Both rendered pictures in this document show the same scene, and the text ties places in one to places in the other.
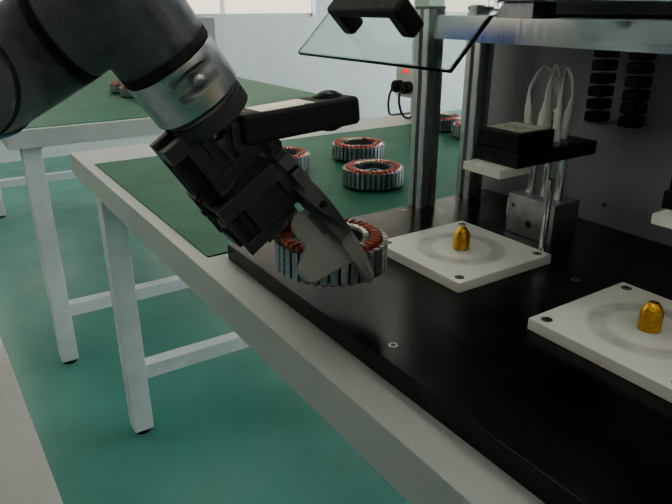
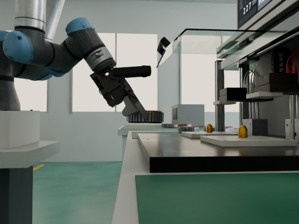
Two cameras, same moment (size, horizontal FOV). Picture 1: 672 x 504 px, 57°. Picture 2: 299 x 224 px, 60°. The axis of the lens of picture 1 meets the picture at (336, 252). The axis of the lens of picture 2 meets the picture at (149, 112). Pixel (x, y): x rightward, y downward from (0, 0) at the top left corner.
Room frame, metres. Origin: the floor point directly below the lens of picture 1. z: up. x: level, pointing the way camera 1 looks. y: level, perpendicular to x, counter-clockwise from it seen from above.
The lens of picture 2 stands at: (-0.10, -0.38, 0.82)
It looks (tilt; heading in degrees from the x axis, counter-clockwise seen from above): 2 degrees up; 29
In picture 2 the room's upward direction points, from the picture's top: straight up
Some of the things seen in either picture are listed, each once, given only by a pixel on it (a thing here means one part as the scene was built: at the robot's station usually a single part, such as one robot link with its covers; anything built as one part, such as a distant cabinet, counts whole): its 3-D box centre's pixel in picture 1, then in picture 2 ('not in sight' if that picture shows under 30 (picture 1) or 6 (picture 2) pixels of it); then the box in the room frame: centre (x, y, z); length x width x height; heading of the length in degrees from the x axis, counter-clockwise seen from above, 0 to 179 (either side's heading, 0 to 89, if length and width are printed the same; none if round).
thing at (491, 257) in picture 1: (460, 252); (209, 134); (0.70, -0.15, 0.78); 0.15 x 0.15 x 0.01; 33
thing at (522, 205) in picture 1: (541, 214); (254, 127); (0.77, -0.27, 0.80); 0.07 x 0.05 x 0.06; 33
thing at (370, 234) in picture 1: (331, 249); (145, 117); (0.57, 0.00, 0.83); 0.11 x 0.11 x 0.04
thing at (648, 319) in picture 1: (651, 315); (242, 131); (0.49, -0.29, 0.80); 0.02 x 0.02 x 0.03
